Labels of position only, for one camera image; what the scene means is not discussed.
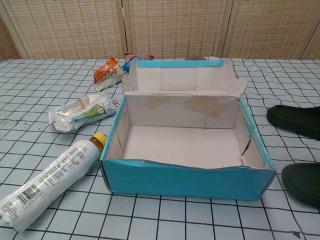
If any blue cardboard shoe box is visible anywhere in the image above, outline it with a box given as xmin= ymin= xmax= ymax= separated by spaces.
xmin=99 ymin=57 xmax=277 ymax=201

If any black rubber slipper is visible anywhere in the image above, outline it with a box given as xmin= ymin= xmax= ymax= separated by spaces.
xmin=266 ymin=104 xmax=320 ymax=141
xmin=281 ymin=162 xmax=320 ymax=209

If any blue red snack bag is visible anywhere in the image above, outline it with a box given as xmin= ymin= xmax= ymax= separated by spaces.
xmin=121 ymin=52 xmax=155 ymax=74

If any orange white snack bag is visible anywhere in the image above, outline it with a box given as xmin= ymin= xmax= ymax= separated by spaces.
xmin=93 ymin=56 xmax=128 ymax=92

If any white green crumpled snack bag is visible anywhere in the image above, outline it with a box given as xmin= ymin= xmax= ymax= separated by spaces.
xmin=48 ymin=91 xmax=122 ymax=133

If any woven bamboo screen panel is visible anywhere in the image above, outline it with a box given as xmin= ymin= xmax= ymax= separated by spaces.
xmin=0 ymin=13 xmax=27 ymax=61
xmin=0 ymin=0 xmax=127 ymax=60
xmin=223 ymin=0 xmax=320 ymax=60
xmin=123 ymin=0 xmax=235 ymax=60
xmin=302 ymin=37 xmax=320 ymax=61

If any white bottle yellow cap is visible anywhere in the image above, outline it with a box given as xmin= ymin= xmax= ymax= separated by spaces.
xmin=0 ymin=132 xmax=109 ymax=233

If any grey checked tablecloth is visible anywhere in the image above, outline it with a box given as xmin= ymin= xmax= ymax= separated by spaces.
xmin=0 ymin=57 xmax=320 ymax=240

